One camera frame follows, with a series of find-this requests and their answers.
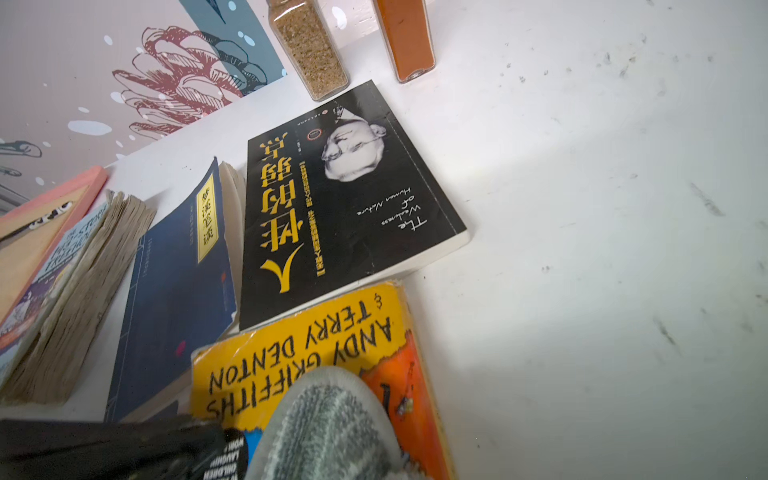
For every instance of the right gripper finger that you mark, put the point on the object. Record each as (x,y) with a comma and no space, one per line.
(173,448)

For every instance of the grey striped cleaning cloth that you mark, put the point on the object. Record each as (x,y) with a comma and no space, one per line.
(330,425)

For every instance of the black Chinese paperback book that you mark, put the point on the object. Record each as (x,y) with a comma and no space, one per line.
(338,198)

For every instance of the grey treehouse paperback book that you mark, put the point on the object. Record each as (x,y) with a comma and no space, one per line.
(47,335)

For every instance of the upper navy thread-bound book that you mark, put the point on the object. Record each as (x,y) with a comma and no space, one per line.
(183,295)

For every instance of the yellow treehouse paperback book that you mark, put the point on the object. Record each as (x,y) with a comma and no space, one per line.
(240,380)

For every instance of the glass jar brown spice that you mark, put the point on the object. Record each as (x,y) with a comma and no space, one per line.
(302,32)

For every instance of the glass jar orange spice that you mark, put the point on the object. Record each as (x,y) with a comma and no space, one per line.
(405,27)

